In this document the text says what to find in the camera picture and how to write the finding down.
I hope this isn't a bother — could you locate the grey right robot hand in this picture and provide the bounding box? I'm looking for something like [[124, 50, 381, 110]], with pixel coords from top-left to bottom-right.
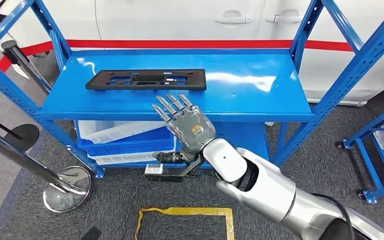
[[151, 94, 217, 165]]

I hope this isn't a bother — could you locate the black plastic frame part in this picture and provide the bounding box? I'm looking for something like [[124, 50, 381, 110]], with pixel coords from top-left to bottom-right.
[[85, 68, 208, 92]]

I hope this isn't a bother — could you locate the blue metal shelf rack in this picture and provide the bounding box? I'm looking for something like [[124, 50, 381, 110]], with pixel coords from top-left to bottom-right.
[[0, 0, 384, 180]]

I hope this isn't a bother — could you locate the black robot body part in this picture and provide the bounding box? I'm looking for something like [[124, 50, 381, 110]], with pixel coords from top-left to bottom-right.
[[79, 226, 103, 240]]

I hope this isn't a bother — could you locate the blue plastic crate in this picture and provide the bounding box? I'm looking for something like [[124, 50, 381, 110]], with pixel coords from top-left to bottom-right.
[[75, 120, 177, 158]]

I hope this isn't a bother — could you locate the yellow floor tape square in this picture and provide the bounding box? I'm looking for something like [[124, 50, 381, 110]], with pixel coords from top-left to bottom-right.
[[133, 206, 236, 240]]

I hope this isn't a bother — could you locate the long red barrier belt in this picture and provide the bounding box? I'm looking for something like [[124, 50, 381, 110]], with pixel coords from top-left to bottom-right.
[[20, 39, 384, 57]]

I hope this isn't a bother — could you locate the white car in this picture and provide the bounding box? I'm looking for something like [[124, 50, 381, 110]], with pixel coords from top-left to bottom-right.
[[0, 0, 384, 108]]

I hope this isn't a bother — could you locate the chrome stanchion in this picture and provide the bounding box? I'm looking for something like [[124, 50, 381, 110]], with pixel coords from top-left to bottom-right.
[[0, 121, 94, 214]]

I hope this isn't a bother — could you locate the black stanchion with thin rod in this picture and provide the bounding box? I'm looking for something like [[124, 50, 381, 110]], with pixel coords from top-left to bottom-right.
[[0, 110, 41, 153]]

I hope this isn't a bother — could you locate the blue wheeled rack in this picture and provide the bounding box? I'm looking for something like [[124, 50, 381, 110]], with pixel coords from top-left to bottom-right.
[[335, 98, 384, 205]]

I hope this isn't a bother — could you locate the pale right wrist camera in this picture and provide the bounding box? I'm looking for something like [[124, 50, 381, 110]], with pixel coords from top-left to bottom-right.
[[144, 163, 165, 175]]

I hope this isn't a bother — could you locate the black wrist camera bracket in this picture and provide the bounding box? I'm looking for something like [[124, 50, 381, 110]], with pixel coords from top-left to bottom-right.
[[143, 155, 207, 184]]

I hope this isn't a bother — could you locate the white car door handle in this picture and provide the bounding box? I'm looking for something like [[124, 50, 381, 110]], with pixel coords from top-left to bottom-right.
[[213, 9, 255, 25]]

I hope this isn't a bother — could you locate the dark stanchion post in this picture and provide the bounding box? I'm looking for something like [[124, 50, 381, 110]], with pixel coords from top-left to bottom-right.
[[0, 39, 53, 96]]

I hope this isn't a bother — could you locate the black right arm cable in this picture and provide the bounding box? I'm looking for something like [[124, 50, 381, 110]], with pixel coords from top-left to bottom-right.
[[311, 193, 357, 240]]

